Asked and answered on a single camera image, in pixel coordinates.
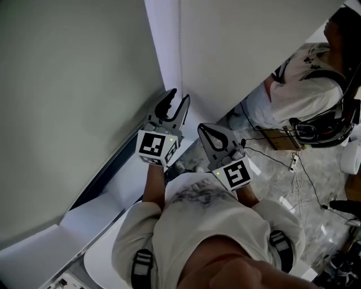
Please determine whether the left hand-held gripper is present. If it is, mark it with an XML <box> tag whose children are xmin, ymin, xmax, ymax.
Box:
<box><xmin>136</xmin><ymin>88</ymin><xmax>192</xmax><ymax>168</ymax></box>

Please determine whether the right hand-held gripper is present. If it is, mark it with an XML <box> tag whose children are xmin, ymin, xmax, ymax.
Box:
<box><xmin>197</xmin><ymin>122</ymin><xmax>253</xmax><ymax>194</ymax></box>

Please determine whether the white roller blind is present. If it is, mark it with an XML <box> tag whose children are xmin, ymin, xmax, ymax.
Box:
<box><xmin>0</xmin><ymin>0</ymin><xmax>167</xmax><ymax>246</ymax></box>

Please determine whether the person's left forearm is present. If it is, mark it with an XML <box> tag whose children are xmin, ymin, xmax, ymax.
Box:
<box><xmin>142</xmin><ymin>163</ymin><xmax>166</xmax><ymax>204</ymax></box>

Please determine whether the person's right forearm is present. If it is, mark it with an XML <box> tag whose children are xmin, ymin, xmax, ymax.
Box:
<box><xmin>235</xmin><ymin>185</ymin><xmax>260</xmax><ymax>209</ymax></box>

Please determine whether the white flat board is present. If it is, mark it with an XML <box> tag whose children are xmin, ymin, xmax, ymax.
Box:
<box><xmin>248</xmin><ymin>159</ymin><xmax>262</xmax><ymax>176</ymax></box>

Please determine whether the brown cardboard box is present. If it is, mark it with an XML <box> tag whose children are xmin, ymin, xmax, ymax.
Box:
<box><xmin>261</xmin><ymin>126</ymin><xmax>307</xmax><ymax>152</ymax></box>

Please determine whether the person's white t-shirt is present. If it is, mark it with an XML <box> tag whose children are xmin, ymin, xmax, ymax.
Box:
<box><xmin>112</xmin><ymin>172</ymin><xmax>307</xmax><ymax>289</ymax></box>

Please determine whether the black backpack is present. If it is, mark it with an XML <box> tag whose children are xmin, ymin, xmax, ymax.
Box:
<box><xmin>289</xmin><ymin>98</ymin><xmax>361</xmax><ymax>149</ymax></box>

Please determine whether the person's head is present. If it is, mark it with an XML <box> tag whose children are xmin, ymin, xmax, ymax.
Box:
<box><xmin>177</xmin><ymin>234</ymin><xmax>319</xmax><ymax>289</ymax></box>

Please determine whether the white window sill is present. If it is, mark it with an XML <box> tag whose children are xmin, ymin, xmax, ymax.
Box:
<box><xmin>0</xmin><ymin>135</ymin><xmax>198</xmax><ymax>279</ymax></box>

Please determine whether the black box device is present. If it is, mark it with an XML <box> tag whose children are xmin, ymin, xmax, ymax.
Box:
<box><xmin>329</xmin><ymin>199</ymin><xmax>361</xmax><ymax>213</ymax></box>

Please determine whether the white round stool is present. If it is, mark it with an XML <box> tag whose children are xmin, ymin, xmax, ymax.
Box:
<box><xmin>83</xmin><ymin>207</ymin><xmax>159</xmax><ymax>286</ymax></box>

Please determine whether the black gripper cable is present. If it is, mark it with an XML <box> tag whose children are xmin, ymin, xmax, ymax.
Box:
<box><xmin>241</xmin><ymin>137</ymin><xmax>294</xmax><ymax>170</ymax></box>

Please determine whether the grey black shoulder strap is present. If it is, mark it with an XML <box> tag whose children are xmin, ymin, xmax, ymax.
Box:
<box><xmin>131</xmin><ymin>249</ymin><xmax>155</xmax><ymax>289</ymax></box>
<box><xmin>269</xmin><ymin>230</ymin><xmax>294</xmax><ymax>273</ymax></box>

